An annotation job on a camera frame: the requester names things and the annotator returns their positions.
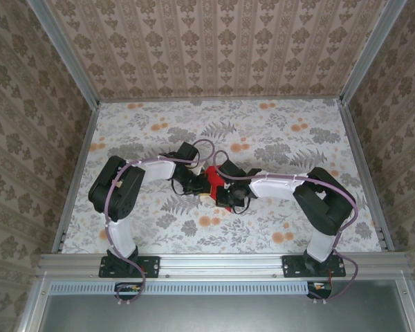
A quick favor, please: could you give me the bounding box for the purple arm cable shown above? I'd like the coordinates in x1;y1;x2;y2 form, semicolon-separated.
212;150;359;305
103;139;216;307

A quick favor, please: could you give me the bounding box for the floral tablecloth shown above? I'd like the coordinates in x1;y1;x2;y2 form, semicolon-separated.
60;98;384;255

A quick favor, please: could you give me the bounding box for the red paper sheet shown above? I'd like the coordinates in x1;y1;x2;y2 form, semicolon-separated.
203;165;234;212

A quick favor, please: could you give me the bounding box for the aluminium corner post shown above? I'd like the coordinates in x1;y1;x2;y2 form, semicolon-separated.
26;0;101;108
338;0;401;107

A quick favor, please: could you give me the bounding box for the grey slotted cable duct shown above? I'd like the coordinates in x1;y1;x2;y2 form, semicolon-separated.
50;280;312;295

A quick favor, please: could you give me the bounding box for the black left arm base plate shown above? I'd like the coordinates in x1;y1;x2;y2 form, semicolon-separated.
98;255;160;279

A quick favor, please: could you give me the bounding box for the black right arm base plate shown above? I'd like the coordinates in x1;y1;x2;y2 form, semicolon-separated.
282;255;347;279

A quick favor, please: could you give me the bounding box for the aluminium outer frame bar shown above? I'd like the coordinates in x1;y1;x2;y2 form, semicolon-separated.
399;273;415;332
16;273;51;332

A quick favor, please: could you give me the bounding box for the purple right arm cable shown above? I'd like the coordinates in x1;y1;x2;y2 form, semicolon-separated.
212;150;359;305

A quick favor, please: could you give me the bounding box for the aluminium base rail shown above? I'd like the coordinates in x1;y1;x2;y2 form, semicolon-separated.
37;252;412;278

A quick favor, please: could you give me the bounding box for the small circuit board with wires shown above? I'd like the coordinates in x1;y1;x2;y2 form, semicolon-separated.
114;282;143;299
306;282;333;299

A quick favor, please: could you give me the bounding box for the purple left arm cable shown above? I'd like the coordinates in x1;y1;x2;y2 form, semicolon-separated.
103;139;216;307

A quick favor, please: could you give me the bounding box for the grey metal sheet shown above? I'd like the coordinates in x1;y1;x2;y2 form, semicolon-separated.
37;280;414;332

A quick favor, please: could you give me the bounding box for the aluminium side rail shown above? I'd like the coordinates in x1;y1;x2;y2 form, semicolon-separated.
338;102;397;253
50;102;102;254

